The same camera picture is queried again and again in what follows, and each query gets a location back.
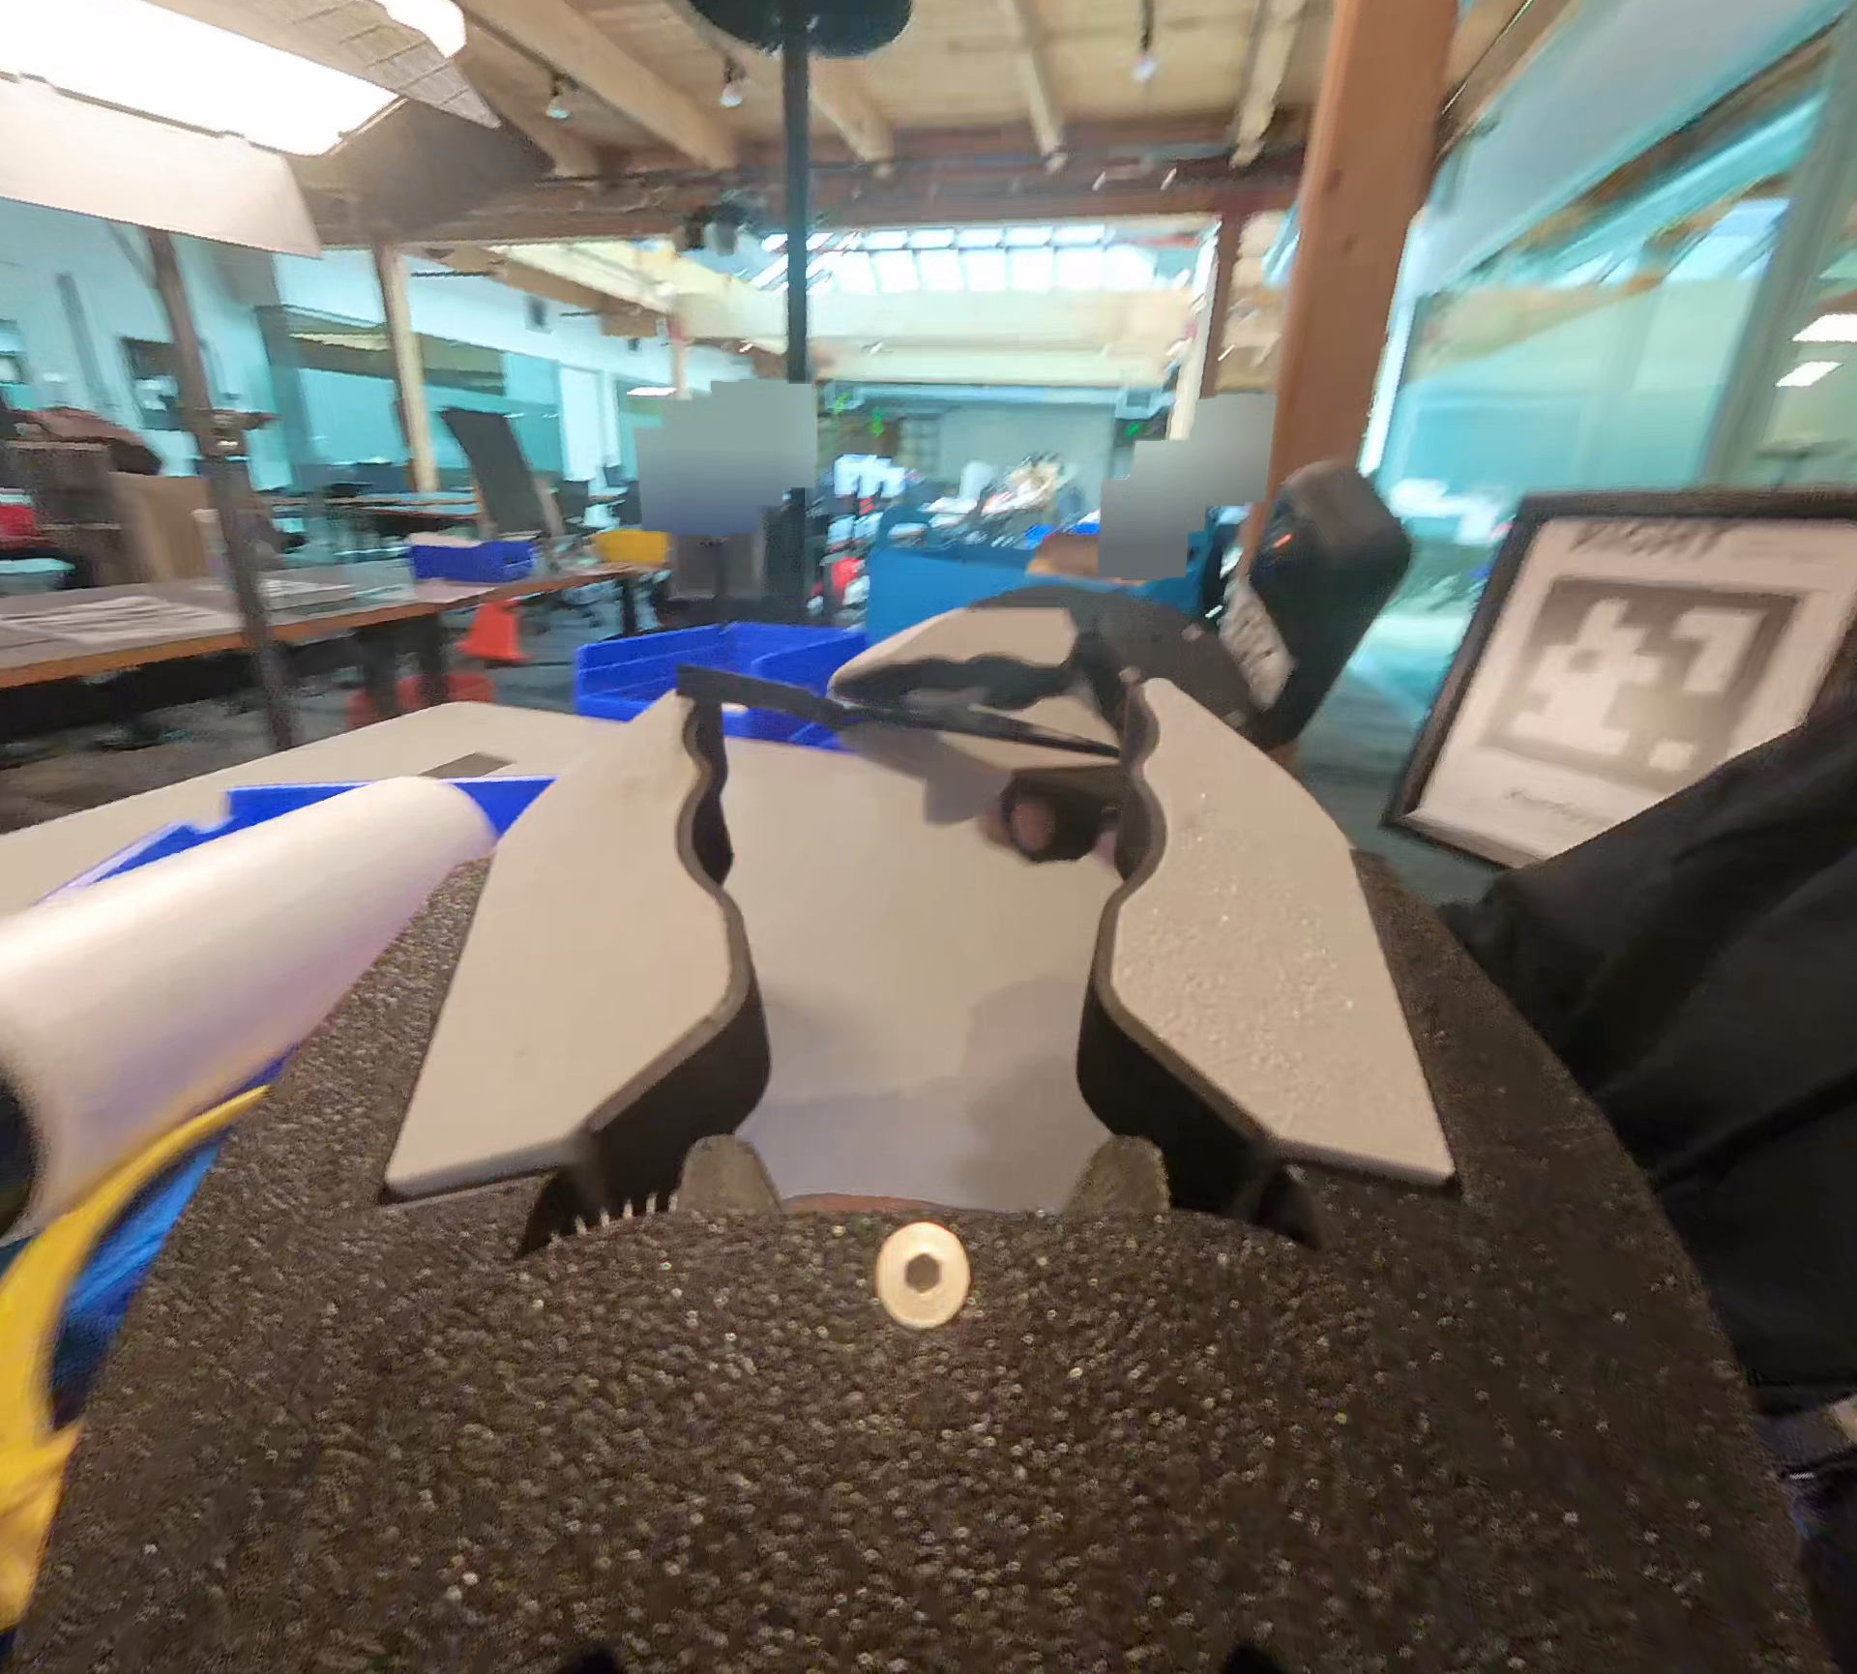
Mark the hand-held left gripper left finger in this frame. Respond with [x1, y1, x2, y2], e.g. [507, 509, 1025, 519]
[383, 689, 774, 1207]

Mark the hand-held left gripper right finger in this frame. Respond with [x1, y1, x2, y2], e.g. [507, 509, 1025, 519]
[1077, 676, 1458, 1194]

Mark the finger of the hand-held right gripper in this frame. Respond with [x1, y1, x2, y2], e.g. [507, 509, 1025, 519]
[826, 604, 1087, 709]
[864, 718, 1131, 826]

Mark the black strap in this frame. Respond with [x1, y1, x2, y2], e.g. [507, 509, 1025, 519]
[673, 662, 1131, 761]

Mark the blue plastic bin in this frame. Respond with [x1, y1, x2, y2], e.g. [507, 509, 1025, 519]
[0, 774, 563, 1431]

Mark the blue cabinet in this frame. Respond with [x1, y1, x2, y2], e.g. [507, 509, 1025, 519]
[864, 519, 1253, 649]

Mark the blue storage bin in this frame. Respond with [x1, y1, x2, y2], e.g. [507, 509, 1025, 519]
[410, 531, 539, 585]
[572, 629, 760, 728]
[725, 618, 876, 749]

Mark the white roll with black caps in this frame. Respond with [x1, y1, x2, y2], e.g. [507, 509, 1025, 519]
[0, 774, 505, 1234]

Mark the wooden pillar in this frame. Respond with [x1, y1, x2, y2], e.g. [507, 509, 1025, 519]
[1265, 0, 1507, 504]

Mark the wooden desk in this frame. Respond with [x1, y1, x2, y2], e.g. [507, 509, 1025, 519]
[261, 556, 675, 691]

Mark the person's dark clothing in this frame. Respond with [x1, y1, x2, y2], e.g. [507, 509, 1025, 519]
[1451, 687, 1857, 1416]

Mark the black freestanding panel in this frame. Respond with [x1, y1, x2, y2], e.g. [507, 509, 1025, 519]
[439, 403, 549, 538]

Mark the black pole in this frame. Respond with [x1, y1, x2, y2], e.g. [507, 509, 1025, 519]
[145, 229, 302, 757]

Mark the cardboard box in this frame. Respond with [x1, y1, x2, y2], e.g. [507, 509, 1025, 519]
[108, 473, 222, 583]

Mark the studio light panel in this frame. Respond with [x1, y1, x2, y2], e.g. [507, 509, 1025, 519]
[0, 0, 505, 264]

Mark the yellow ethernet cable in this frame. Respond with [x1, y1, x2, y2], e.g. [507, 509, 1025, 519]
[0, 1085, 273, 1619]

